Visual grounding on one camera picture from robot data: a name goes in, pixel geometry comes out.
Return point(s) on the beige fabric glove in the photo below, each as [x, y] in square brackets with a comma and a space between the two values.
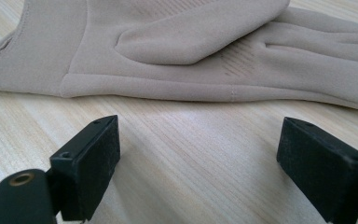
[174, 46]

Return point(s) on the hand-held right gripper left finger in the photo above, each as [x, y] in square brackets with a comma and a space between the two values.
[87, 168]

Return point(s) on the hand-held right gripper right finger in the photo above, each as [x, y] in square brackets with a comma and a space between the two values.
[320, 168]

